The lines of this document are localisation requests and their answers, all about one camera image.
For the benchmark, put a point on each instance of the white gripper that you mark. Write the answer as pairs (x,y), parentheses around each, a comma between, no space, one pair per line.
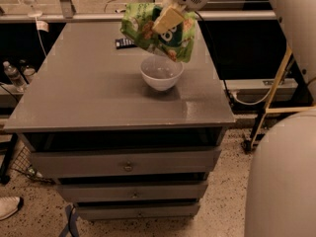
(171,17)

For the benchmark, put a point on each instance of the green rice chip bag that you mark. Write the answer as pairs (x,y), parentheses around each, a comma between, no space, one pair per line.
(177,43)

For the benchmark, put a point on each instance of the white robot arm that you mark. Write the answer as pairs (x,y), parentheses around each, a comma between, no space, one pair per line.
(281,193)

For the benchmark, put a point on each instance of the white ceramic bowl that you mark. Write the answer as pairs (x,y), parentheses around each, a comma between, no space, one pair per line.
(161,73)

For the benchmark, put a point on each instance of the dark blue snack bar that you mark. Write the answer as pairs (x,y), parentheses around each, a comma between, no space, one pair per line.
(124,43)

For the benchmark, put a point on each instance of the grey drawer cabinet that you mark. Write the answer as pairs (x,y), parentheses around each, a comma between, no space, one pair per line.
(89,96)

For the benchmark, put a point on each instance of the top grey drawer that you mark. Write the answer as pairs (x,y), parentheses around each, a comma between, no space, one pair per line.
(100,164)

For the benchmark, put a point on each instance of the grey drawer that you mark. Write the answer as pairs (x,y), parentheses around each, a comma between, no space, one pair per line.
(132,191)
(100,164)
(170,209)

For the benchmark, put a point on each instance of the yellow ladder stand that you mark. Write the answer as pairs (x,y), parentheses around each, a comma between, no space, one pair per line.
(250,143)

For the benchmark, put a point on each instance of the clear plastic water bottle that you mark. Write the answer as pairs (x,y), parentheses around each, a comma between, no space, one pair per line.
(15,76)

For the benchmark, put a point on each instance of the middle grey drawer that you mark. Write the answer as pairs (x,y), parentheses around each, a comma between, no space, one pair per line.
(132,191)

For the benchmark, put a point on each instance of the bottom grey drawer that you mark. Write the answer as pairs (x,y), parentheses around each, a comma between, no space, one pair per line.
(170,209)

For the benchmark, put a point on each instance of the white shoe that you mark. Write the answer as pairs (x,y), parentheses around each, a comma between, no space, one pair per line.
(9,206)

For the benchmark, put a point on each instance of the metal railing frame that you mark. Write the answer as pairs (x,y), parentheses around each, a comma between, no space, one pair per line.
(60,11)

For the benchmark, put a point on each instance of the wire mesh basket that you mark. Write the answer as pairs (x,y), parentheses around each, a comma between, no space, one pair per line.
(22,164)

